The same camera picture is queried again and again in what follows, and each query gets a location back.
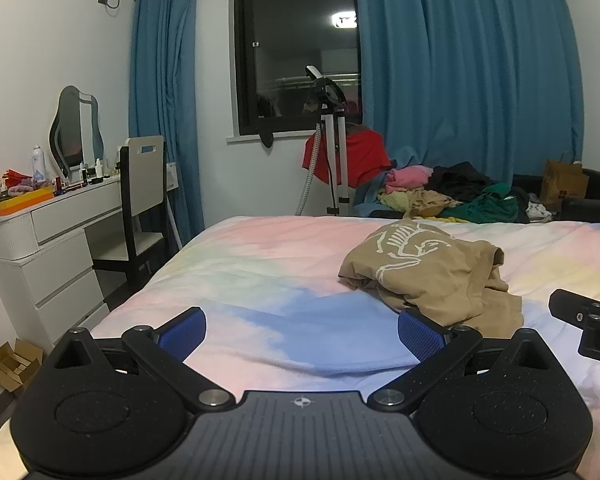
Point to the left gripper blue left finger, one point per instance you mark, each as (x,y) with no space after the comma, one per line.
(182,335)

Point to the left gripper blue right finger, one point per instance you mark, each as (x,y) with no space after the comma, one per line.
(421,336)

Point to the tan printed t-shirt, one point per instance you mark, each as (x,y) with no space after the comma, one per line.
(410,264)

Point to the pastel tie-dye bed cover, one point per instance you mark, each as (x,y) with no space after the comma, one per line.
(280,319)

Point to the yellow-green garment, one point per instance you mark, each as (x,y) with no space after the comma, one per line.
(400,201)

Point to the white vanity dresser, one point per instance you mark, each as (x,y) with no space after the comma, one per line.
(47,280)

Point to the pink garment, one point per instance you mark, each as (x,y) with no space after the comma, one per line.
(407,178)

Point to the black garment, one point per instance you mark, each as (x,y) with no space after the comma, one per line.
(462,182)

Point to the cardboard box on floor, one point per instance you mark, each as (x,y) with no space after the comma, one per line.
(18,365)

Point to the black and white chair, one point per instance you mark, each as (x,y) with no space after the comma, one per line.
(143,235)

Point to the red garment on stand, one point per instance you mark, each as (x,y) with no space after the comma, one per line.
(366,153)

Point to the white spray bottle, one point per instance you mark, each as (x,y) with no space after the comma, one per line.
(38,164)

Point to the orange tray with items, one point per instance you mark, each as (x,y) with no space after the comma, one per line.
(19,191)

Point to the wavy vanity mirror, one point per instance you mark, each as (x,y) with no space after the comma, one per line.
(75,138)

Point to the blue curtain left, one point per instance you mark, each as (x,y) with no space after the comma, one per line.
(163,97)

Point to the blue curtain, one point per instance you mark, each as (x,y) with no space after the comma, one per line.
(496,83)
(163,97)

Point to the white tripod stand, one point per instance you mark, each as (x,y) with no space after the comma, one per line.
(331,138)

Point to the blue curtain right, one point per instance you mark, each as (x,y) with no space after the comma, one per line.
(496,83)

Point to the dark window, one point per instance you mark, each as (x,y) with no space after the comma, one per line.
(275,42)

